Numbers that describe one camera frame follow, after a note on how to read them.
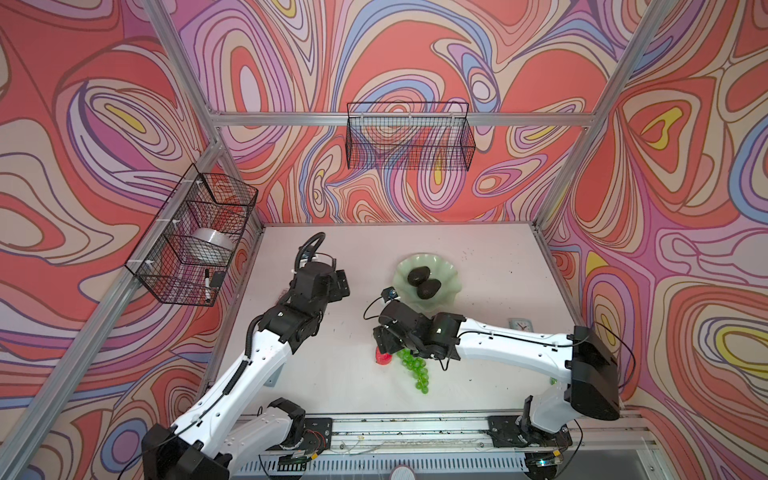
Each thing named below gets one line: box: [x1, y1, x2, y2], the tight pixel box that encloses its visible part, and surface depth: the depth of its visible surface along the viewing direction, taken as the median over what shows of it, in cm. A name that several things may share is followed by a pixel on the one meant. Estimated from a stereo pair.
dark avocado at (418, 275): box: [407, 266, 431, 286], surface depth 103 cm
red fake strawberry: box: [375, 346, 393, 366], surface depth 84 cm
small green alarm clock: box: [508, 318, 534, 333], surface depth 93 cm
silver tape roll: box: [190, 227, 234, 251], surface depth 75 cm
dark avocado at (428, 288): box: [416, 278, 441, 300], surface depth 100 cm
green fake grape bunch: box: [396, 348, 429, 394], surface depth 82 cm
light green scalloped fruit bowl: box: [392, 252, 462, 315], surface depth 102 cm
